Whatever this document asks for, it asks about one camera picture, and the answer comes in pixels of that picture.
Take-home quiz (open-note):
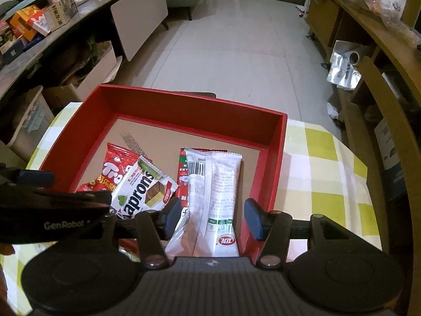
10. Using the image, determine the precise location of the Kaprons wafer packet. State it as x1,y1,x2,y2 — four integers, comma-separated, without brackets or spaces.
111,156,178,219

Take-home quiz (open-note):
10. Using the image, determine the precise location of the red green snack packet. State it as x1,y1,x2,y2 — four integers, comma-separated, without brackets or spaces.
176,149,188,208

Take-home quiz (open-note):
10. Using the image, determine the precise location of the white silver snack packet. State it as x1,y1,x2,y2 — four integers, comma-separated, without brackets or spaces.
165,149,243,259

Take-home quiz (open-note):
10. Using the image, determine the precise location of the red Trolli gummy bag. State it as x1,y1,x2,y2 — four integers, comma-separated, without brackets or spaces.
76,143,139,192

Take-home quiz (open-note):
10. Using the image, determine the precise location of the green checkered tablecloth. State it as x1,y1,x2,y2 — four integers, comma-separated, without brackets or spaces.
1,102,382,315

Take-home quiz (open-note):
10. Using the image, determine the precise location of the red cardboard box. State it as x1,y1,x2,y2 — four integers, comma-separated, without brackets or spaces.
41,85,288,260

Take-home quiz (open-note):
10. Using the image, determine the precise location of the open cardboard box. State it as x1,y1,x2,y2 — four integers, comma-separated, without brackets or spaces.
42,41,122,109

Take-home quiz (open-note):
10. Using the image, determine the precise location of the silver foil bag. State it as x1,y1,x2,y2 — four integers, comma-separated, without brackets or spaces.
327,41,373,91

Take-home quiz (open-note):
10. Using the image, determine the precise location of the orange carton box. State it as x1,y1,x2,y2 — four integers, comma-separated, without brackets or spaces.
9,5,40,41

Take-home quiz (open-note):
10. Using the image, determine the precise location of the white printed carton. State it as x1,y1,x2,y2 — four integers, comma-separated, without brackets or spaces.
43,0,78,31

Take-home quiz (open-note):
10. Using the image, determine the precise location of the wooden shelf unit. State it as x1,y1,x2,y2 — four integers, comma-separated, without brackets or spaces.
304,0,421,250

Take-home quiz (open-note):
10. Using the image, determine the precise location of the long grey side counter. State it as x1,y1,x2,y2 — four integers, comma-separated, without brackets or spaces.
1,0,122,96

